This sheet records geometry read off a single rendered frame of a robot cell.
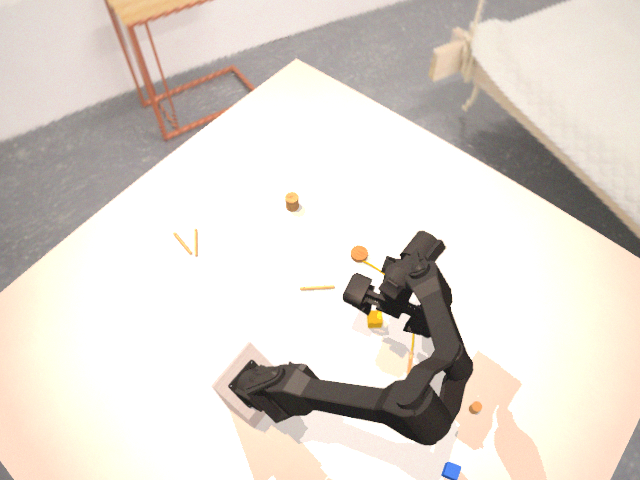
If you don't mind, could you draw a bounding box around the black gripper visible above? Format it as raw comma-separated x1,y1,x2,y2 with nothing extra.
342,273,431,339

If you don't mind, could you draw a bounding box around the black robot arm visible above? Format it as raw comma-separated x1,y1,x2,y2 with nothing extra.
228,230,474,445

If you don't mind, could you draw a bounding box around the small orange cylinder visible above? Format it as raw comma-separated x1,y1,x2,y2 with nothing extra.
285,192,299,212

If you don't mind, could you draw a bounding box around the round orange wooden disc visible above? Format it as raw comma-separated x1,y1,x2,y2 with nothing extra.
351,246,368,263

